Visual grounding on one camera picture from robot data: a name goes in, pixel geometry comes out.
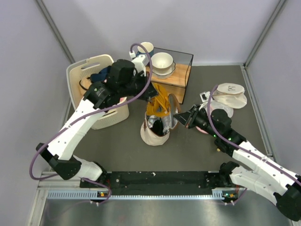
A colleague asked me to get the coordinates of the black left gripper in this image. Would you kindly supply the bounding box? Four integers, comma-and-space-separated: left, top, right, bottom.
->
119, 71, 158, 101

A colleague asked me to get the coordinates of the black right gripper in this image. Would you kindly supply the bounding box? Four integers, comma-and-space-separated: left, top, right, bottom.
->
174, 104, 220, 138

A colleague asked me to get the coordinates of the mustard yellow bra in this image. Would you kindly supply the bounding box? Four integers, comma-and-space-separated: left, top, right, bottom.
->
146, 83, 170, 117

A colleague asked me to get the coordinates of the black bra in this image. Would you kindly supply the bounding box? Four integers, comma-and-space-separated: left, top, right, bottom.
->
148, 117, 166, 136

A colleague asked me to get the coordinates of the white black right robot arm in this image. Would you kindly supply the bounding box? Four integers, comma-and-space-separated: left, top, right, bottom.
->
174, 105, 301, 221

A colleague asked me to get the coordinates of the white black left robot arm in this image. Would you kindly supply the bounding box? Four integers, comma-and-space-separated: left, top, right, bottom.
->
36, 56, 157, 187

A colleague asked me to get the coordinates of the pink bra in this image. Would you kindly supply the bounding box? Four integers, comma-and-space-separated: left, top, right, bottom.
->
119, 97, 127, 104

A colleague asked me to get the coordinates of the navy blue bra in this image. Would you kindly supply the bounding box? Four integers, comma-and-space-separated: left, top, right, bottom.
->
90, 66, 111, 83

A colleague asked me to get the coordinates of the pink trimmed mesh bag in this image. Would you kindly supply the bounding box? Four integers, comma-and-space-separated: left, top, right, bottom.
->
196, 100, 234, 134

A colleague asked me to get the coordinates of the beige bra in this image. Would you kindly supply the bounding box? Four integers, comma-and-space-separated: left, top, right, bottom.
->
78, 77, 92, 97

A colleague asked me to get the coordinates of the cream plastic laundry basket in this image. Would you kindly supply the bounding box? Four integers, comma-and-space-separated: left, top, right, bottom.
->
66, 54, 129, 130

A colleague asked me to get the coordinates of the cream mesh laundry bag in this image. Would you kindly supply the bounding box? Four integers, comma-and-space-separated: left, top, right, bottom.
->
213, 83, 247, 109

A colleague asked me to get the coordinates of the blue ceramic mug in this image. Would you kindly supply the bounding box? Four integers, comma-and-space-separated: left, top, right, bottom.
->
137, 42, 154, 57

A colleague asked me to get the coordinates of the white ceramic bowl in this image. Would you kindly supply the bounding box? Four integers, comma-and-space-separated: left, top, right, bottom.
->
151, 52, 174, 69

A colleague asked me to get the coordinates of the white scalloped plate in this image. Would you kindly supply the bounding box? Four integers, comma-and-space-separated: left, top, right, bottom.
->
152, 62, 176, 79

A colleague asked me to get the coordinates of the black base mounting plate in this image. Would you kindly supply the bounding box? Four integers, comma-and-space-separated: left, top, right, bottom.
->
79, 171, 238, 196

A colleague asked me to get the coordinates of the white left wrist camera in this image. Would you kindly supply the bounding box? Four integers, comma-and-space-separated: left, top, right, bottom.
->
129, 51, 149, 74

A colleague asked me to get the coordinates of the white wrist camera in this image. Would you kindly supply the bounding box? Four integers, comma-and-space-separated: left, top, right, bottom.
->
199, 91, 210, 103
129, 51, 149, 74

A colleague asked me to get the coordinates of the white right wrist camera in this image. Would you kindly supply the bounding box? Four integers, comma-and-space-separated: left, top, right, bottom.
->
199, 91, 210, 103

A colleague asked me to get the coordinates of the black wire wooden shelf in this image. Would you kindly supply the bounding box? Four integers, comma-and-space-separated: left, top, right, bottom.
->
151, 47, 194, 104

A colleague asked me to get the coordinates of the grey slotted cable duct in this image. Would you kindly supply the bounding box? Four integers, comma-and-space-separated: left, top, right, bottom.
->
47, 190, 238, 201

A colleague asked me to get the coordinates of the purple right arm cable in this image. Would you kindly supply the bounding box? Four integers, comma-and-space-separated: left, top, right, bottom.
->
206, 85, 301, 205

